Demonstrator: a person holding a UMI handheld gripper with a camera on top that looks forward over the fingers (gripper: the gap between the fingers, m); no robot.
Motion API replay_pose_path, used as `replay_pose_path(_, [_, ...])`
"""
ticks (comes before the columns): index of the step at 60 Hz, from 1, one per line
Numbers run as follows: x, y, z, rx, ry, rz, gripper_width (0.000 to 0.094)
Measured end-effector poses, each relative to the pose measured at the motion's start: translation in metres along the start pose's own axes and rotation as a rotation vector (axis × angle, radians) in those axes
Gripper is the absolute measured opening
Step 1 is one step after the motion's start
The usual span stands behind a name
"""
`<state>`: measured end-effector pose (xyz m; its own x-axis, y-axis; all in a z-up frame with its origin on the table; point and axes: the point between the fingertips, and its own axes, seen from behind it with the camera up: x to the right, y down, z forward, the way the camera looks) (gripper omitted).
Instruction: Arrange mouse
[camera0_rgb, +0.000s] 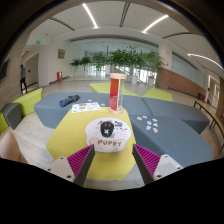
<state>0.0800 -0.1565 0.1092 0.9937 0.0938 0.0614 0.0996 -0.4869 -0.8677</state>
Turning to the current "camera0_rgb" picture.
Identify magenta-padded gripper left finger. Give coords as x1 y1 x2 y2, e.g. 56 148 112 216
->
46 143 97 188

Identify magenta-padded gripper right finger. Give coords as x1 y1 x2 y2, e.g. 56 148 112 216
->
131 143 184 186

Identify grey upholstered seat block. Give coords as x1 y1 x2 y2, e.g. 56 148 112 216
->
128 114 214 168
33 92 153 130
141 96 211 134

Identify group of small loose stickers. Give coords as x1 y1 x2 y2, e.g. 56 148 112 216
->
135 115 160 134

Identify person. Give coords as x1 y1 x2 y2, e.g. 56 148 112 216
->
0 131 29 165
18 64 29 95

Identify white sticker sheet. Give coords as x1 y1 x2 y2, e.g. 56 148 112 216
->
71 101 102 114

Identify dark blue folded umbrella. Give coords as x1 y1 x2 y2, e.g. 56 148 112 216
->
58 94 81 108

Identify wooden chair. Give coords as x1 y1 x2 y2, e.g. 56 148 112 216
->
193 99 224 153

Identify lime green seat block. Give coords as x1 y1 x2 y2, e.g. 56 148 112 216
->
0 112 9 134
12 87 44 117
141 87 174 103
88 82 139 98

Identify dark grey cube stool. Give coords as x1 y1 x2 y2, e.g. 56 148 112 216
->
0 102 23 130

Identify brown wooden counter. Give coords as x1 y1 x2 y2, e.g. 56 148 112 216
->
155 67 206 98

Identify row of potted green plants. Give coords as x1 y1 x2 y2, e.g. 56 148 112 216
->
69 45 166 86

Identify ceiling strip lights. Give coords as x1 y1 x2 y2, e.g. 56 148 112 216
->
82 3 224 71

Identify red panel stand rope-wrapped ends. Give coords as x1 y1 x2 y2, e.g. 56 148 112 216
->
108 72 128 116

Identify golden wall plaque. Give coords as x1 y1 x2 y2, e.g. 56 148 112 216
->
57 48 66 60

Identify black wall screen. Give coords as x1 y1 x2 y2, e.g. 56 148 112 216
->
0 59 10 83

